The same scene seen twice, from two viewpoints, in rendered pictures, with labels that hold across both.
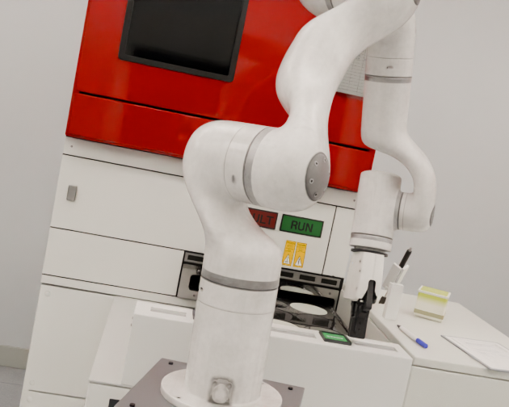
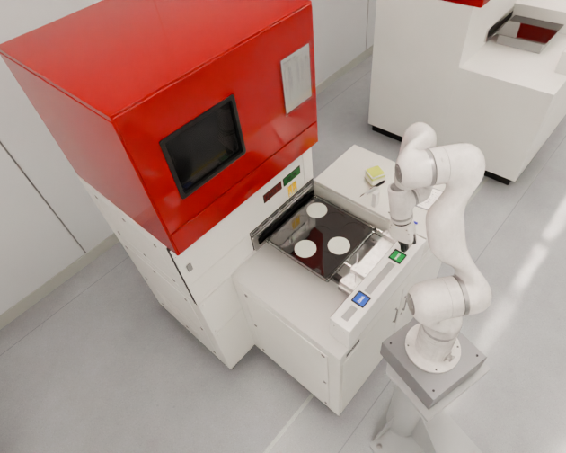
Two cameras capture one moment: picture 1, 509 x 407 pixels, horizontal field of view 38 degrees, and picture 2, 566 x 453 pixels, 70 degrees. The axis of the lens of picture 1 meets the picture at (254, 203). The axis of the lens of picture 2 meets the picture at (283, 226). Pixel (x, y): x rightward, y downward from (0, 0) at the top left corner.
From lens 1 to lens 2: 1.52 m
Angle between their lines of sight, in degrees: 52
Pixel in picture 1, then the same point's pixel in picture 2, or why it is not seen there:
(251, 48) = (247, 126)
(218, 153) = (447, 315)
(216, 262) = (447, 337)
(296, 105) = (473, 275)
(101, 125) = (193, 235)
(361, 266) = (409, 232)
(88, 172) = (191, 252)
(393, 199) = (413, 199)
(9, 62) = not seen: outside the picture
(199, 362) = (438, 356)
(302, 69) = (461, 252)
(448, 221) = not seen: hidden behind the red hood
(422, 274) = not seen: hidden behind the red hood
